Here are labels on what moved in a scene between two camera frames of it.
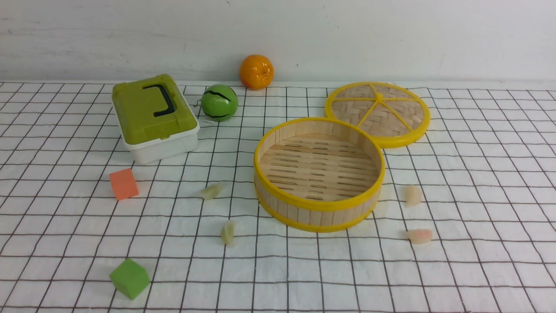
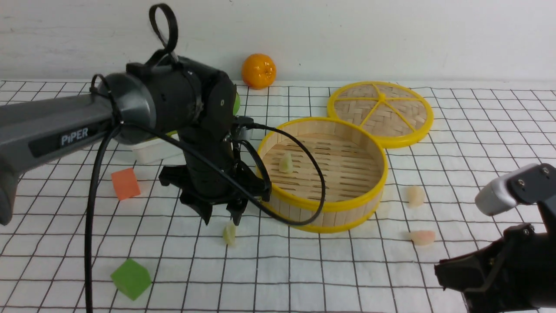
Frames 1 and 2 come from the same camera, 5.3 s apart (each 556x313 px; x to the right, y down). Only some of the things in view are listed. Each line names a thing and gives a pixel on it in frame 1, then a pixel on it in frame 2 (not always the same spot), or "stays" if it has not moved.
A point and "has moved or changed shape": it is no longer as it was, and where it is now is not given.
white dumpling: [414, 194] stays
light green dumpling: [227, 232] stays
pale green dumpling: [211, 191] has moved or changed shape
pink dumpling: [418, 236] stays
